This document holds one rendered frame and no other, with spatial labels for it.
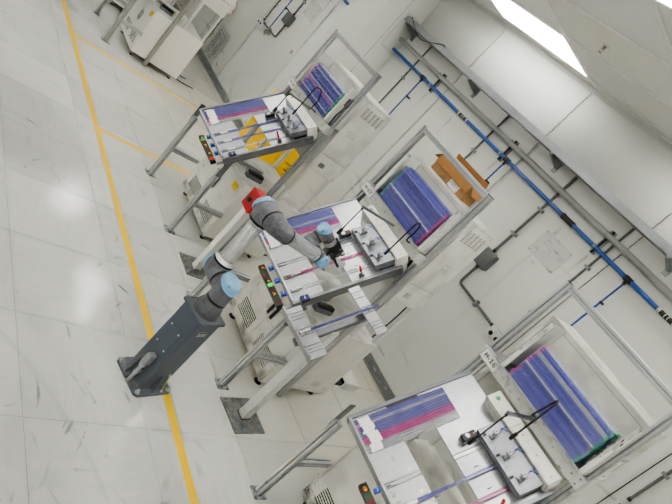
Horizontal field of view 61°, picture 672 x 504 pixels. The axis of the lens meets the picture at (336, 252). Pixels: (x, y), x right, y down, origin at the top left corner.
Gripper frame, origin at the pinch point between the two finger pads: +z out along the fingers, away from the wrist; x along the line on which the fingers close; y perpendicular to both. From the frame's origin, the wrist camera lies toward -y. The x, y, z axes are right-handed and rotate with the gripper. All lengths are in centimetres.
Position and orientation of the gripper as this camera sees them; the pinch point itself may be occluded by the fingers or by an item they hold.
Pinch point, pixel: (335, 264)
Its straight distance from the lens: 336.7
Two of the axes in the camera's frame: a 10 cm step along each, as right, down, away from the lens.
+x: -4.0, -6.7, 6.2
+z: 2.4, 5.8, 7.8
